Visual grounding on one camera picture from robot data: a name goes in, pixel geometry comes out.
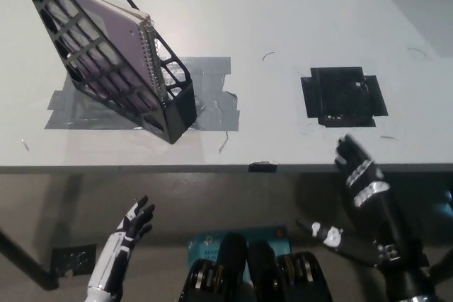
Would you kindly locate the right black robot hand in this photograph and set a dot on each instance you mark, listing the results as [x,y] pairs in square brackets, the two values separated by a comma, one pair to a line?
[387,231]

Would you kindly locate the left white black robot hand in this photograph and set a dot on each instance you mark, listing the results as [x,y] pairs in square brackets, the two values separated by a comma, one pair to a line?
[118,252]

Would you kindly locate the purple spiral notebook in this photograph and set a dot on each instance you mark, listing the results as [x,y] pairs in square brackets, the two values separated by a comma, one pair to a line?
[106,26]

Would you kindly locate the black floor tape patch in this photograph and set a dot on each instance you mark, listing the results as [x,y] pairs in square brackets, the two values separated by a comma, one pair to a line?
[72,259]

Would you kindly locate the black slanted table leg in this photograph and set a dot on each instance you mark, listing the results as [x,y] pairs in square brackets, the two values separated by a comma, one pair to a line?
[28,263]
[442,266]

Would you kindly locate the teal cardboard box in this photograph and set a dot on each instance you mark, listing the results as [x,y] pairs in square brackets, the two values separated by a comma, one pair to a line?
[207,242]

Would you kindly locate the small black tape piece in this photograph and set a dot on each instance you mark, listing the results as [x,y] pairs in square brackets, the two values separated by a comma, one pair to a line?
[262,167]

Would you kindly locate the black tape square patch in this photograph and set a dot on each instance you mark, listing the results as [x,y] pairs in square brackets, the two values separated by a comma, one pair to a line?
[339,97]

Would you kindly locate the black lattice file holder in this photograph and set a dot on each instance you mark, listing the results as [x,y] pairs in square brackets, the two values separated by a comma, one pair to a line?
[177,111]

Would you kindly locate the grey duct tape patch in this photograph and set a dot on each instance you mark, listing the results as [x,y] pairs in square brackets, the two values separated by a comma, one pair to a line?
[216,111]

